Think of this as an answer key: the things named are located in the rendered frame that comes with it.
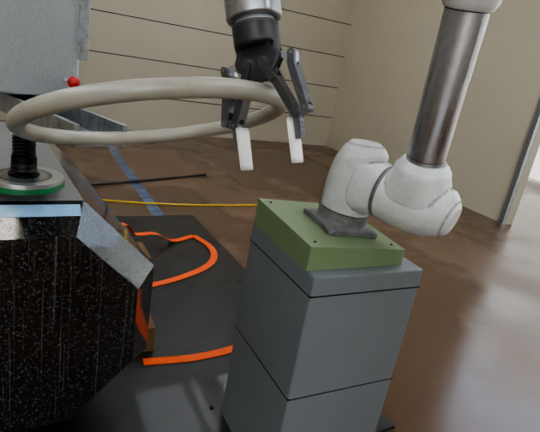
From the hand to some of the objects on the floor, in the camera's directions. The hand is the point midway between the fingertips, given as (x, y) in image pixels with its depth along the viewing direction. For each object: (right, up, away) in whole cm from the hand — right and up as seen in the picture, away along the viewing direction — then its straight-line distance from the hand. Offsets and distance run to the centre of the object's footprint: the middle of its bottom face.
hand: (269, 151), depth 77 cm
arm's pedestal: (+7, -94, +100) cm, 138 cm away
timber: (-63, -65, +145) cm, 171 cm away
